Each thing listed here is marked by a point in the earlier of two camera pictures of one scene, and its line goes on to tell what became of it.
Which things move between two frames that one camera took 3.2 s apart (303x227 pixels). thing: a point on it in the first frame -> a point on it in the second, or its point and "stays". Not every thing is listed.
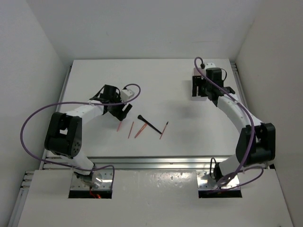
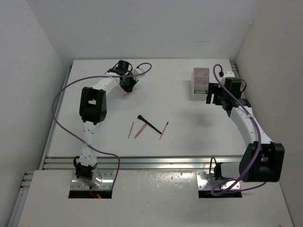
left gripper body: [116, 110] -> [128, 82]
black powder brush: [140, 117] stays
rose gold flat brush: [141, 129] stays
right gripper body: [203, 86] -> [219, 94]
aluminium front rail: [140, 163] stays
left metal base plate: [106, 184] stays
